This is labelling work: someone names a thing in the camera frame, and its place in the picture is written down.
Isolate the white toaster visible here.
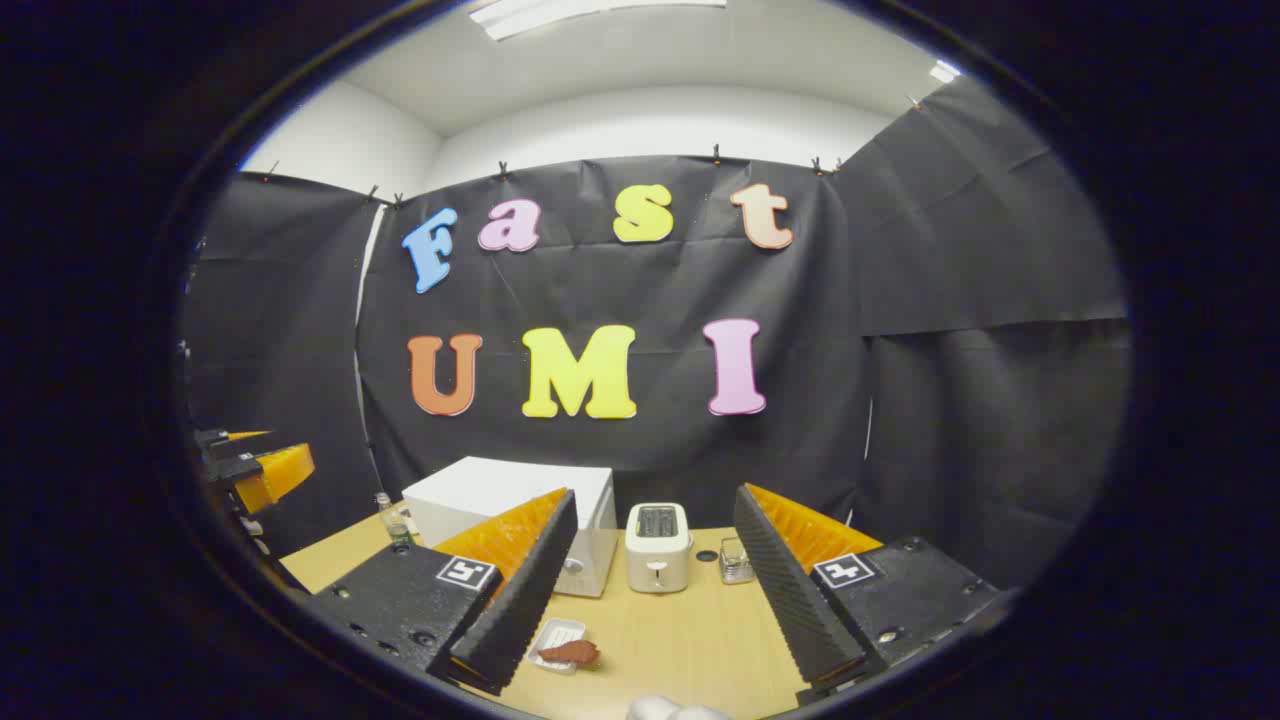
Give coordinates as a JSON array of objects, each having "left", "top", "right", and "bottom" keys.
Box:
[{"left": 625, "top": 502, "right": 693, "bottom": 594}]

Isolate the white rectangular tray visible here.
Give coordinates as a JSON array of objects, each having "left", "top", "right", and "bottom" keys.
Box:
[{"left": 527, "top": 618, "right": 587, "bottom": 675}]

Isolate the white microwave oven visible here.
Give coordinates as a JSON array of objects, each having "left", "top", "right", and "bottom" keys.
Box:
[{"left": 402, "top": 457, "right": 619, "bottom": 599}]

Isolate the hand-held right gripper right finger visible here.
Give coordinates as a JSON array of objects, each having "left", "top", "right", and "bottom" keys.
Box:
[{"left": 733, "top": 483, "right": 1011, "bottom": 701}]

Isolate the long ceiling light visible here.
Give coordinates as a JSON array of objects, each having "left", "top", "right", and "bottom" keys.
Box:
[{"left": 468, "top": 0, "right": 728, "bottom": 41}]

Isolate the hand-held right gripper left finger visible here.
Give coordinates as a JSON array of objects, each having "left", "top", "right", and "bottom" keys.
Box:
[{"left": 305, "top": 488, "right": 579, "bottom": 698}]

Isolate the glass bottle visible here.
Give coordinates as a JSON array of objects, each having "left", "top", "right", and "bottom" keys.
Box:
[{"left": 376, "top": 492, "right": 413, "bottom": 546}]

